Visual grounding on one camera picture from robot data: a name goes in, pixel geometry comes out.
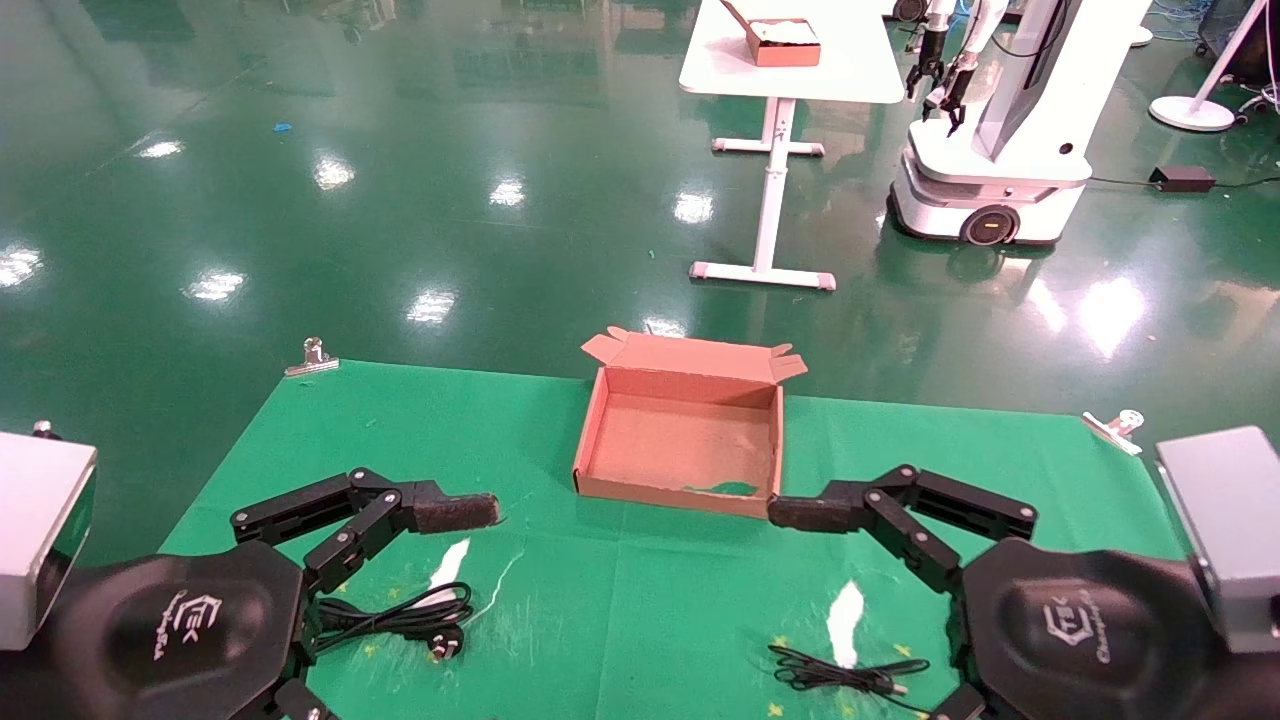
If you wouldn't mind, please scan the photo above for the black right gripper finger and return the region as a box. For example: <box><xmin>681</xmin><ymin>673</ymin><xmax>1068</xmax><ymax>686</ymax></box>
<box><xmin>767</xmin><ymin>464</ymin><xmax>1039</xmax><ymax>594</ymax></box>

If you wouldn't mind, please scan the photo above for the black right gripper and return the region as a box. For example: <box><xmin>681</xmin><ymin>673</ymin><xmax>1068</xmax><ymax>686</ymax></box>
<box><xmin>934</xmin><ymin>538</ymin><xmax>1280</xmax><ymax>720</ymax></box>

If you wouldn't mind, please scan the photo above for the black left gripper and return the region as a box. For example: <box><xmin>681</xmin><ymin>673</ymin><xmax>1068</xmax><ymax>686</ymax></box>
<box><xmin>0</xmin><ymin>467</ymin><xmax>502</xmax><ymax>720</ymax></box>

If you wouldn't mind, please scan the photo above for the thick black power cable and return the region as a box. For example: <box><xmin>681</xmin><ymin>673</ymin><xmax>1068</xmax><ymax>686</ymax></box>
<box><xmin>315</xmin><ymin>582</ymin><xmax>476</xmax><ymax>663</ymax></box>

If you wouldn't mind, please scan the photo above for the thin black usb cable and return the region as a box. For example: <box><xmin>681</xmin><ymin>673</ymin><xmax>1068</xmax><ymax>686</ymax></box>
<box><xmin>768</xmin><ymin>645</ymin><xmax>936</xmax><ymax>716</ymax></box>

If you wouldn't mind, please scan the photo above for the open brown cardboard box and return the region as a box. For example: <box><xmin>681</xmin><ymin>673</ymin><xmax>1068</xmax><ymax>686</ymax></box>
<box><xmin>573</xmin><ymin>327</ymin><xmax>809</xmax><ymax>519</ymax></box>

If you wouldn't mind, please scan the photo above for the small cardboard box with contents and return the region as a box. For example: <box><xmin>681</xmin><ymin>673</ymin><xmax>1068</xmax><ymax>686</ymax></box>
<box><xmin>720</xmin><ymin>0</ymin><xmax>823</xmax><ymax>68</ymax></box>

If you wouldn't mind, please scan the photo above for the green table cloth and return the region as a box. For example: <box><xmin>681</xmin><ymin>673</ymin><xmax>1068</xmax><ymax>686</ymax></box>
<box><xmin>160</xmin><ymin>360</ymin><xmax>1191</xmax><ymax>720</ymax></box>

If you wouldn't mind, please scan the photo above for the metal binder clip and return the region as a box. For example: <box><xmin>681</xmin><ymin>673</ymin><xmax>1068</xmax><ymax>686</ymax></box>
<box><xmin>285</xmin><ymin>337</ymin><xmax>341</xmax><ymax>378</ymax></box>
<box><xmin>1082</xmin><ymin>410</ymin><xmax>1146</xmax><ymax>456</ymax></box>

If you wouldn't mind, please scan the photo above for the white wheeled robot body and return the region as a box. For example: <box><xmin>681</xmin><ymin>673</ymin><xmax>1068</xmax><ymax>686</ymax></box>
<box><xmin>888</xmin><ymin>0</ymin><xmax>1153</xmax><ymax>247</ymax></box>

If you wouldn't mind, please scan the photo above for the distant robot black gripper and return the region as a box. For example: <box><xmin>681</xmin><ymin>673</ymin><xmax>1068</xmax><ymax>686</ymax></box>
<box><xmin>905</xmin><ymin>28</ymin><xmax>948</xmax><ymax>101</ymax></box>
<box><xmin>925</xmin><ymin>55</ymin><xmax>981</xmax><ymax>137</ymax></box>

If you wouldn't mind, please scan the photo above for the white standing table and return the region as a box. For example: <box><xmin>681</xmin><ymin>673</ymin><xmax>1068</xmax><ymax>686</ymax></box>
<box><xmin>679</xmin><ymin>0</ymin><xmax>906</xmax><ymax>292</ymax></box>

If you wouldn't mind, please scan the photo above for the black power adapter brick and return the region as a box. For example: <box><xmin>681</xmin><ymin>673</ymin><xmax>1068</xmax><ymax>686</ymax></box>
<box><xmin>1150</xmin><ymin>165</ymin><xmax>1217</xmax><ymax>194</ymax></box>

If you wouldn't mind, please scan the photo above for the white floor stand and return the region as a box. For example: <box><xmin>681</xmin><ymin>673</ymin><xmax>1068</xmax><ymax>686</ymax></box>
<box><xmin>1150</xmin><ymin>0</ymin><xmax>1271</xmax><ymax>133</ymax></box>

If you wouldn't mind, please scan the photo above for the dark cabinet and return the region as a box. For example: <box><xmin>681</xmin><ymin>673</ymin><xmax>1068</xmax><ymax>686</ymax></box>
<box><xmin>1195</xmin><ymin>0</ymin><xmax>1280</xmax><ymax>87</ymax></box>

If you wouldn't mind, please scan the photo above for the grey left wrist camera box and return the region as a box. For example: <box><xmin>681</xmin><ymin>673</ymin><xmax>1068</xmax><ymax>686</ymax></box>
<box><xmin>0</xmin><ymin>422</ymin><xmax>99</xmax><ymax>652</ymax></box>

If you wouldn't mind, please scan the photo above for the black floor cable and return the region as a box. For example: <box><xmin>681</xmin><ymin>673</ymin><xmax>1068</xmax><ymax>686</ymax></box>
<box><xmin>1088</xmin><ymin>174</ymin><xmax>1280</xmax><ymax>193</ymax></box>

